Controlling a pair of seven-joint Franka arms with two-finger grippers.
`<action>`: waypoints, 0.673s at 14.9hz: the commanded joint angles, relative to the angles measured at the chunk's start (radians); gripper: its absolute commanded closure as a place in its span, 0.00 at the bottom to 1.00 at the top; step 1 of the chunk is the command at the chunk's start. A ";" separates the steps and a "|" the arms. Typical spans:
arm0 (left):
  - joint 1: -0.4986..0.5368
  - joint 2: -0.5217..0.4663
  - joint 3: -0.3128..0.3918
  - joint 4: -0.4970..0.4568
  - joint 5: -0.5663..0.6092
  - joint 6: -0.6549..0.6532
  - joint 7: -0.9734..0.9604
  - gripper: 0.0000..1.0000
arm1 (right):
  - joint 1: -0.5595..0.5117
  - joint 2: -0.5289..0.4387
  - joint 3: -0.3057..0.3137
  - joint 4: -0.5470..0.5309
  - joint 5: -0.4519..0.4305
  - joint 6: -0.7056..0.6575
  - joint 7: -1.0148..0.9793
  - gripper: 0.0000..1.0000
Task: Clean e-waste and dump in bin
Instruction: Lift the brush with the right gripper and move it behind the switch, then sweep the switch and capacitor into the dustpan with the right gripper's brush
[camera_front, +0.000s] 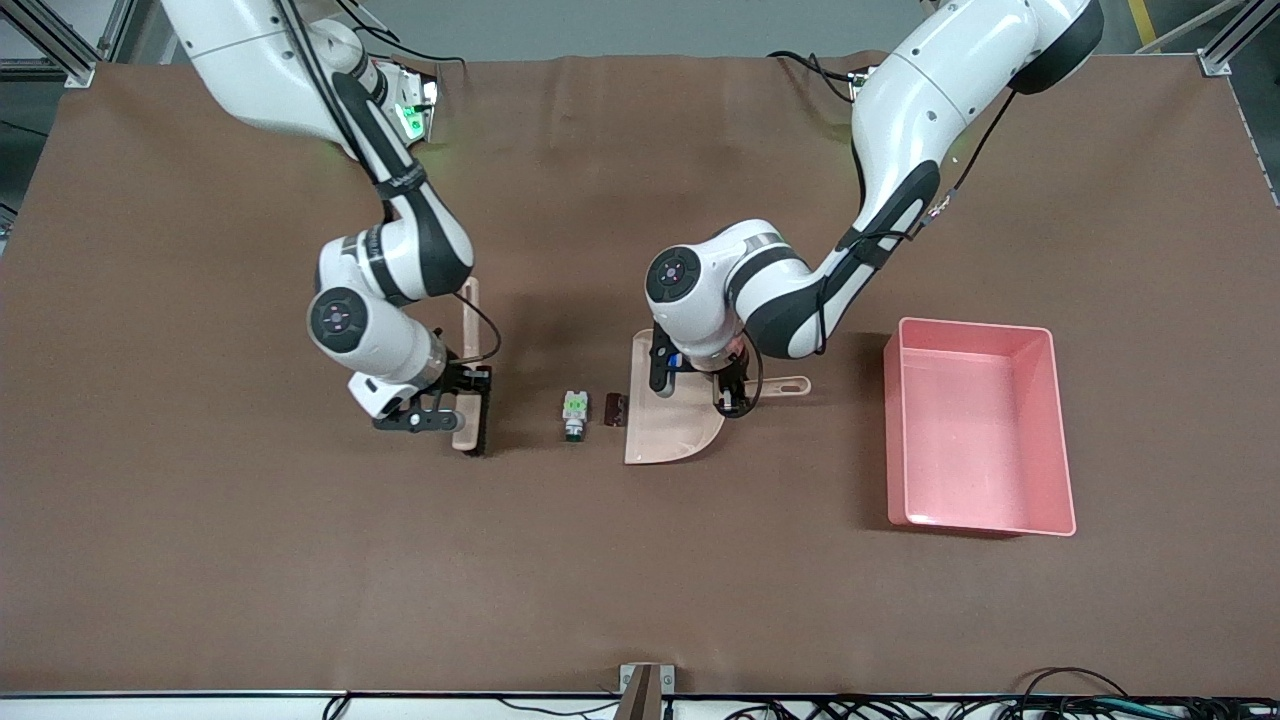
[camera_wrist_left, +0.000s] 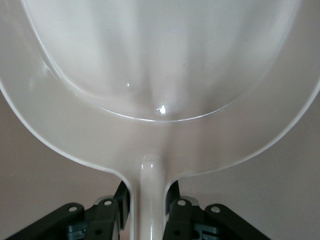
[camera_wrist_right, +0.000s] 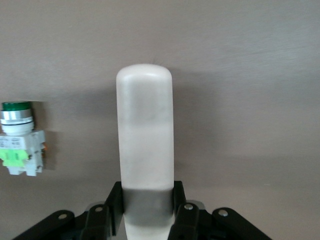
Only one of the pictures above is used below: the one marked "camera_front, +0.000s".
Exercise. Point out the beige plastic dustpan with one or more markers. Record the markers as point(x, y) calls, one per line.
point(660, 440)

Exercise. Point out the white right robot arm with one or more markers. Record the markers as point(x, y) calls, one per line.
point(270, 70)

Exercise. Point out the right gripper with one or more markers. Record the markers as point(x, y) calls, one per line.
point(465, 379)

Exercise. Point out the grey metal mount bracket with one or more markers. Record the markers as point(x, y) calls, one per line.
point(645, 695)

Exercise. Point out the aluminium frame post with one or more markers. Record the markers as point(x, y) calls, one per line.
point(1215, 62)
point(75, 70)

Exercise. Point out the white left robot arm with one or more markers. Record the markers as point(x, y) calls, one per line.
point(930, 110)

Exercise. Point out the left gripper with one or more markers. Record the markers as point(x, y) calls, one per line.
point(731, 381)

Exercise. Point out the white green electronic component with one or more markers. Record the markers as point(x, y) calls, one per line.
point(575, 405)

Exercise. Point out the brown table mat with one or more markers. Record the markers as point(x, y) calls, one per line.
point(500, 580)

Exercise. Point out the dark brown capacitor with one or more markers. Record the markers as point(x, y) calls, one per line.
point(614, 410)

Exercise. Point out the silver base connector plate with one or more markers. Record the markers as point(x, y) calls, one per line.
point(862, 85)
point(418, 112)

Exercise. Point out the pink plastic bin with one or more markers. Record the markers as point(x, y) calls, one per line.
point(980, 440)

